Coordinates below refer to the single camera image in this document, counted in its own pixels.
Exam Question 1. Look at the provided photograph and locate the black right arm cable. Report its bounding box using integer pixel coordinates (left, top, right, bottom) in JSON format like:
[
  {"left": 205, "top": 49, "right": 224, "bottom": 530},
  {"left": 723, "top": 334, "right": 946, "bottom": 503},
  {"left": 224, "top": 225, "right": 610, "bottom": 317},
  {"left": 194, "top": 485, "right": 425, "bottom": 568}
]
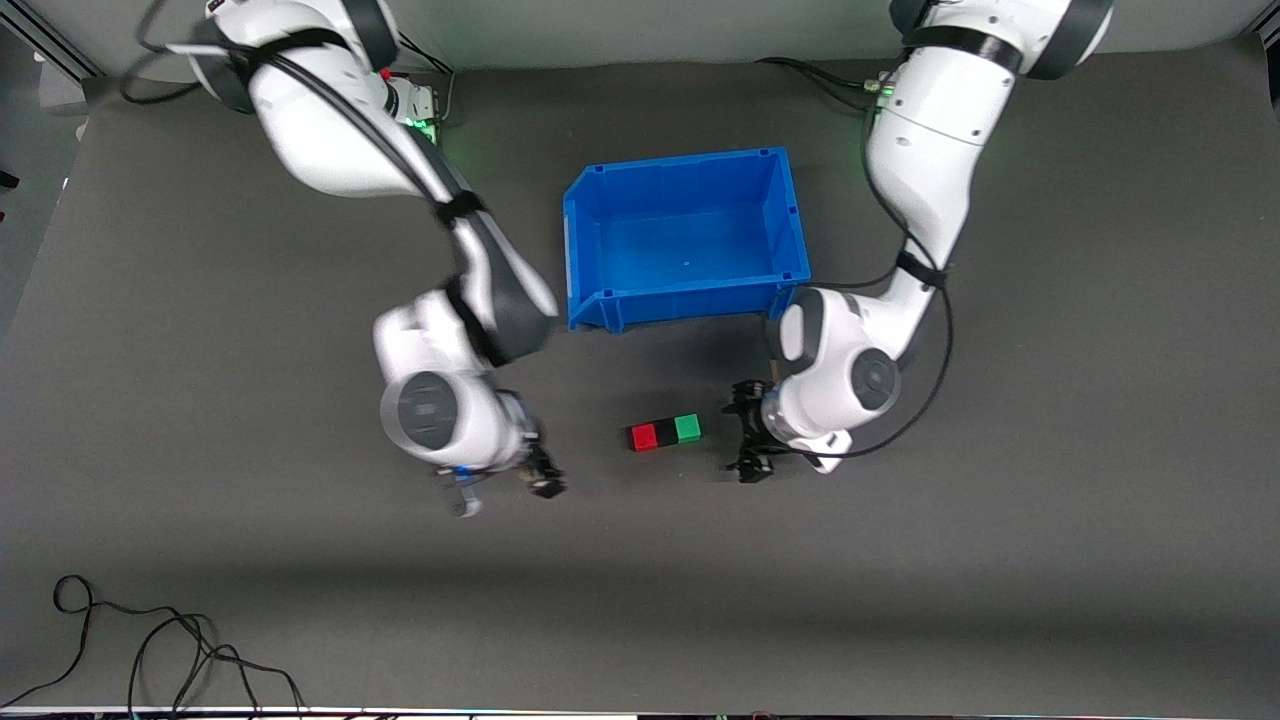
[{"left": 120, "top": 0, "right": 481, "bottom": 216}]

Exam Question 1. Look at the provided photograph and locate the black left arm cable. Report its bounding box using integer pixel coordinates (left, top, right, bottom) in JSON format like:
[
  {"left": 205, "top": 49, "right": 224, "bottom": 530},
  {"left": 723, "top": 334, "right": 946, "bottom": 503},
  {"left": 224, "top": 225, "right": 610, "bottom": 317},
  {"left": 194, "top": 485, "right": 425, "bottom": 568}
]
[{"left": 755, "top": 55, "right": 956, "bottom": 461}]

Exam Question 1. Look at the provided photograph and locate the aluminium frame profile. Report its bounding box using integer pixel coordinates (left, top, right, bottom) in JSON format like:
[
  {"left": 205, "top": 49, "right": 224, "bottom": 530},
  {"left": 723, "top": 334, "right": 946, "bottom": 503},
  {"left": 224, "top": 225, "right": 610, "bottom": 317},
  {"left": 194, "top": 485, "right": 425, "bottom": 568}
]
[
  {"left": 0, "top": 0, "right": 103, "bottom": 83},
  {"left": 1255, "top": 18, "right": 1280, "bottom": 103}
]

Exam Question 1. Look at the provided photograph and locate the loose black floor cable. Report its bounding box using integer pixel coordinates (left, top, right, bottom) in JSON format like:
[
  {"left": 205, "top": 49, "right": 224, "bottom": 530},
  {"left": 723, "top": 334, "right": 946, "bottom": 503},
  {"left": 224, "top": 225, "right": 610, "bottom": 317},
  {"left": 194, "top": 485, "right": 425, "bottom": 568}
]
[
  {"left": 0, "top": 575, "right": 216, "bottom": 711},
  {"left": 128, "top": 612, "right": 306, "bottom": 720}
]

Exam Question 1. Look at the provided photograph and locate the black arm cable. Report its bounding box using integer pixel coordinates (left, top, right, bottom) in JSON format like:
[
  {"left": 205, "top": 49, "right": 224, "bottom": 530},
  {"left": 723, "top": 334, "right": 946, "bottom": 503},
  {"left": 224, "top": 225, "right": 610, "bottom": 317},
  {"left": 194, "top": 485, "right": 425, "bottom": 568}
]
[
  {"left": 755, "top": 55, "right": 956, "bottom": 461},
  {"left": 120, "top": 0, "right": 481, "bottom": 216}
]

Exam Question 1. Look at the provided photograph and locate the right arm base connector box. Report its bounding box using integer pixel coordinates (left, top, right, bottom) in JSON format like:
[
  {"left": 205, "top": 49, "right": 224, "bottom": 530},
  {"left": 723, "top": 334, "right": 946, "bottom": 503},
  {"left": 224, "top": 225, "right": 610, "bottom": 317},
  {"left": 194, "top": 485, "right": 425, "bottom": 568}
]
[{"left": 393, "top": 72, "right": 448, "bottom": 133}]

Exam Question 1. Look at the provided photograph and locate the blue plastic storage bin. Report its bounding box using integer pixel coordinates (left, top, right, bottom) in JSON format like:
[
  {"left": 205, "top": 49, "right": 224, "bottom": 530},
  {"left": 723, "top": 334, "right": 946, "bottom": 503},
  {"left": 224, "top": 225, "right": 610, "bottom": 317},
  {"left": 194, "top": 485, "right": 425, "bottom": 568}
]
[{"left": 562, "top": 147, "right": 813, "bottom": 334}]

